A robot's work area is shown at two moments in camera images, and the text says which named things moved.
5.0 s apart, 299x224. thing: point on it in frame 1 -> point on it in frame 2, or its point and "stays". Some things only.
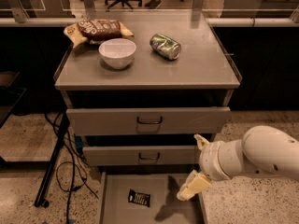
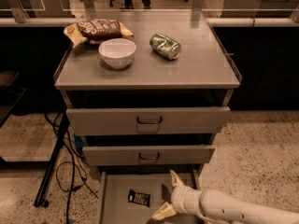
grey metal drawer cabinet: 145,104 stays
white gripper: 209,161 -> 181,198
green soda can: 165,46 stays
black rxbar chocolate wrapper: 142,199 stays
